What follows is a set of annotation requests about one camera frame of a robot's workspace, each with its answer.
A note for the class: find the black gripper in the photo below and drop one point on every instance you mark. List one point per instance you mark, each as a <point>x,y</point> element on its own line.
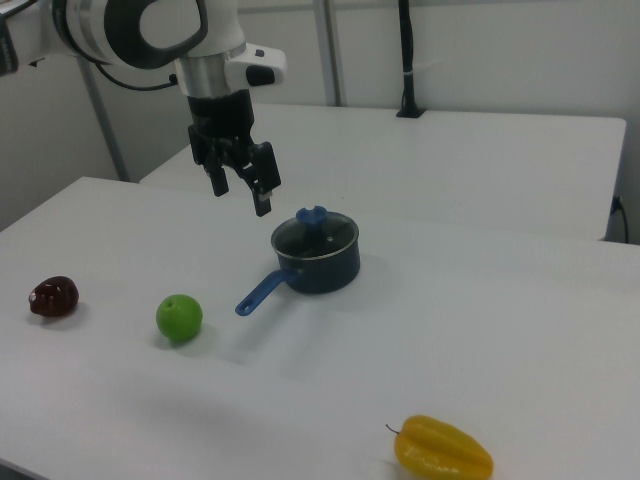
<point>220,122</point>

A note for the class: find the glass lid with blue knob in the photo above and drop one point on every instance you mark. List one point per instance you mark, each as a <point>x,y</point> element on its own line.
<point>315,235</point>

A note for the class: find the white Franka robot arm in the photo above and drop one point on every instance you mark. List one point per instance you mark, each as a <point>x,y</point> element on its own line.
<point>125,30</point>

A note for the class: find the dark blue saucepan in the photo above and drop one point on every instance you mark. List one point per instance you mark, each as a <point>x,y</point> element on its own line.
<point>325,272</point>

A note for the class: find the green toy apple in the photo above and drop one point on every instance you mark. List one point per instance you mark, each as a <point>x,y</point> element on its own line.
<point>179,319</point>

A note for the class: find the black stand with white band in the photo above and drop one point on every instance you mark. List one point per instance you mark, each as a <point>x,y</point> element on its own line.
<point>409,55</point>

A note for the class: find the dark red toy fruit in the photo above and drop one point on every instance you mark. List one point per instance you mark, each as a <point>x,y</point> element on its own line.
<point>54,296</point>

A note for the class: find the yellow toy starfruit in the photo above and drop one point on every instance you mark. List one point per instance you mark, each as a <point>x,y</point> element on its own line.
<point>442,450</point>

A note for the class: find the grey metal frame post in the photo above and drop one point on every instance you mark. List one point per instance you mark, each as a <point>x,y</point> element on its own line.
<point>330,55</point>

